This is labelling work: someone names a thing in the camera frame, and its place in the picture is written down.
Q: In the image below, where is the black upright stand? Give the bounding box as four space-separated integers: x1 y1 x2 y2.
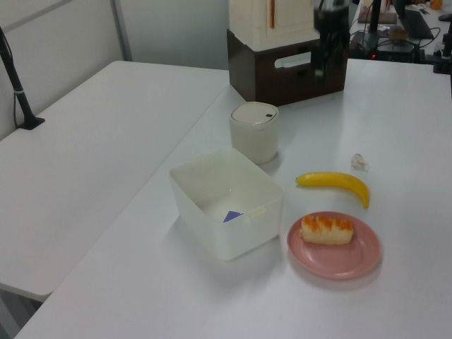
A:
367 0 383 35

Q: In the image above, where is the white translucent plastic box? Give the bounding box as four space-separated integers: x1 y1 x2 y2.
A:
169 147 285 262

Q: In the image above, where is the black electronics box red light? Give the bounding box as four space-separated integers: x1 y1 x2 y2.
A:
349 30 420 63

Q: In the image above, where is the crumpled white paper scrap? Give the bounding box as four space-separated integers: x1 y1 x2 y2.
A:
350 153 369 172

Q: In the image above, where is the pink plastic plate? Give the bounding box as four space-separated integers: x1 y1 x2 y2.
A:
286 210 383 280

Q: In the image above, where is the bread roll with orange glaze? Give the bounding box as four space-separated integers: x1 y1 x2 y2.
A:
300 213 354 246

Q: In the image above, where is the purple cube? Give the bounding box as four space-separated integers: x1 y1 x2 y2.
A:
222 210 246 225

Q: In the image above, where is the black clamp bracket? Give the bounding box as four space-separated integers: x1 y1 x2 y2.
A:
432 24 452 76

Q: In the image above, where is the black pole with clamp base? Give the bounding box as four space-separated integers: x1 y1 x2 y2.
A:
0 26 46 131

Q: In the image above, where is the dark brown storage box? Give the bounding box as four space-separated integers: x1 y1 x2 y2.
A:
226 28 350 107

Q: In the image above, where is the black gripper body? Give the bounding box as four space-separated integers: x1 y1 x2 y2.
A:
312 0 351 35

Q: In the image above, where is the white toy oven copper handle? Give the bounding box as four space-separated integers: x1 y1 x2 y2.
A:
228 0 321 52

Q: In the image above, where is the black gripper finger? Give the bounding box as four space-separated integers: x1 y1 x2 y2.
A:
311 33 328 78
329 32 349 73

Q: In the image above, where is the yellow banana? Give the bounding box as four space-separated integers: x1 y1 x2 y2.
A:
295 171 370 210

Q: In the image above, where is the small white lidded bin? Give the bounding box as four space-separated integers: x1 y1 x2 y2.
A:
229 101 280 165

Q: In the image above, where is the grey partition frame post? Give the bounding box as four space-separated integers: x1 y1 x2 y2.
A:
111 0 134 62

